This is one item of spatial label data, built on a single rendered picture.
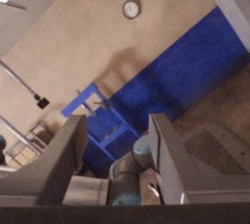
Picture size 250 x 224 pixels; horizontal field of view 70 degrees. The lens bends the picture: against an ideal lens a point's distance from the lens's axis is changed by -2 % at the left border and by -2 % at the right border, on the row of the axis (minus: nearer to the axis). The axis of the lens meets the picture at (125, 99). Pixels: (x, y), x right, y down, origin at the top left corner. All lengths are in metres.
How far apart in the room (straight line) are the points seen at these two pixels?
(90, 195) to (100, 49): 3.35
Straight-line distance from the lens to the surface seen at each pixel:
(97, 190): 0.61
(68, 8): 3.93
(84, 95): 3.43
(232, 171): 0.90
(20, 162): 4.77
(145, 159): 0.68
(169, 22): 3.87
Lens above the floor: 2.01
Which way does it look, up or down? 13 degrees down
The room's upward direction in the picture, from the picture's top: 43 degrees counter-clockwise
